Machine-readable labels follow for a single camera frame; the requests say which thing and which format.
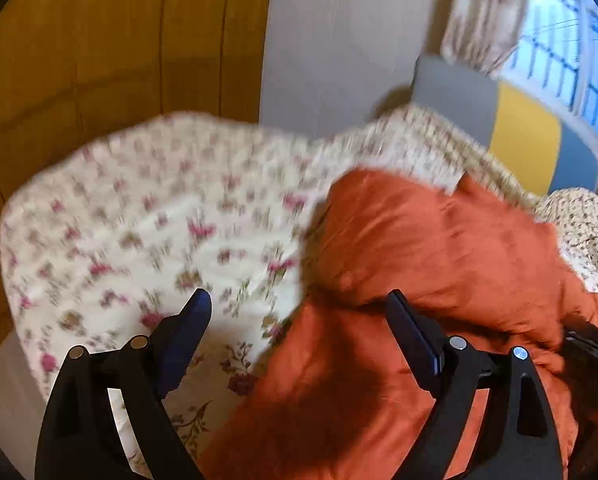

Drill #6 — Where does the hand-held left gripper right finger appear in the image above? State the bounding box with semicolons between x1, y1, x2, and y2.
385;289;564;480

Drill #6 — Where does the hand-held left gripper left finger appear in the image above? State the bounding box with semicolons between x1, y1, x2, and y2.
34;287;213;480

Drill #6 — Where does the orange padded jacket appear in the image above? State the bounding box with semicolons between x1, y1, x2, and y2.
199;167;598;480

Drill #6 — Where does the beige small-flower pillow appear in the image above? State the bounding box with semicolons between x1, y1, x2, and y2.
534;187;598;301

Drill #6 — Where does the pink floral bedspread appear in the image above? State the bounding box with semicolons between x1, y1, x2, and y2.
0;110;360;480

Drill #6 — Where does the beige small-flower quilt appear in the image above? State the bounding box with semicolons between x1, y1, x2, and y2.
324;102;542;211

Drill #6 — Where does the grey yellow blue headboard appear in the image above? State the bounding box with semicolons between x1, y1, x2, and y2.
411;55;598;196

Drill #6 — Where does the window with bars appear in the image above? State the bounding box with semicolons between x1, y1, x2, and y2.
504;0;598;146

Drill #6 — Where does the wooden wardrobe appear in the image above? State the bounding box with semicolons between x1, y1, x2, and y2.
0;0;277;351

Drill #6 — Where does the floral curtain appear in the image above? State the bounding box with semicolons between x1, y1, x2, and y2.
439;0;532;76

